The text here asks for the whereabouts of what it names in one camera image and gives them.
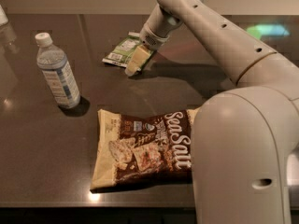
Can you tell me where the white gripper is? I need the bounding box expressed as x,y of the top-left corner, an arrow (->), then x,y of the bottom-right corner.
125,23 -> 169,77

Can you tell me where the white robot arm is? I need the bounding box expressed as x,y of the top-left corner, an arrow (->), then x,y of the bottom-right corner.
140,0 -> 299,224

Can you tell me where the green jalapeno chip bag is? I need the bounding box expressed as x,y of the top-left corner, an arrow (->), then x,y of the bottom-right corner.
103,32 -> 153,72

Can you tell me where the white object at left edge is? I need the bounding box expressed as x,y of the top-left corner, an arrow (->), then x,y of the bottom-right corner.
0,5 -> 8,26

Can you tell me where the clear plastic water bottle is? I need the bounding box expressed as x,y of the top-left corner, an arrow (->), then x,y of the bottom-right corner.
35,33 -> 80,109

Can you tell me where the brown sea salt chip bag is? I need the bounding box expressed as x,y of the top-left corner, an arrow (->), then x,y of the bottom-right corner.
91,109 -> 197,192

